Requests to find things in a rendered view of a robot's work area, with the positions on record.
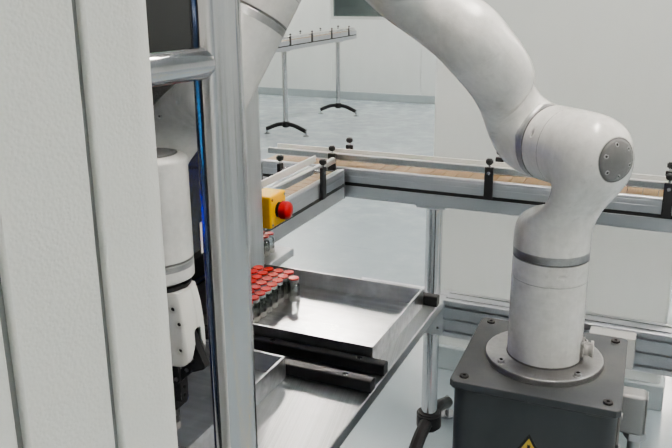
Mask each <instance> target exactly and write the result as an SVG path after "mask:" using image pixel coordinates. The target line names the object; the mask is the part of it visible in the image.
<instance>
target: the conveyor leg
mask: <svg viewBox="0 0 672 448"><path fill-rule="evenodd" d="M416 207H418V208H426V243H425V283H424V292H426V293H432V294H438V295H440V294H441V265H442V233H443V210H446V209H447V208H440V207H431V206H422V205H416ZM438 359H439V335H435V334H430V333H424V334H423V361H422V401H421V412H422V413H423V414H425V415H434V414H436V413H437V391H438Z"/></svg>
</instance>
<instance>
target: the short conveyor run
mask: <svg viewBox="0 0 672 448"><path fill-rule="evenodd" d="M276 160H277V161H279V163H278V164H277V173H276V174H274V175H271V176H269V177H267V178H265V179H263V180H261V182H262V187H264V188H272V189H281V190H285V201H289V202H291V203H292V205H293V213H292V216H291V218H290V219H287V220H285V221H284V222H282V223H280V224H279V225H277V226H275V227H274V228H272V229H266V228H263V231H265V232H269V231H271V232H274V236H273V237H274V243H275V242H277V241H278V240H280V239H281V238H283V237H285V236H286V235H288V234H289V233H291V232H292V231H294V230H295V229H297V228H299V227H300V226H302V225H303V224H305V223H306V222H308V221H310V220H311V219H313V218H314V217H316V216H317V215H319V214H321V213H322V212H324V211H325V210H327V209H328V208H330V207H332V206H333V205H335V204H336V203H338V202H339V201H341V200H343V199H345V172H344V169H337V170H335V171H333V170H326V168H327V167H329V166H331V165H333V164H335V163H336V158H334V157H332V158H330V159H328V160H326V159H324V158H322V159H320V160H319V164H318V165H316V166H314V167H311V166H309V165H311V164H313V163H315V162H316V155H314V156H312V157H310V158H308V159H305V160H303V161H301V162H299V163H297V164H295V165H293V166H291V167H288V168H286V167H284V166H283V163H282V161H283V160H284V156H283V155H277V156H276Z"/></svg>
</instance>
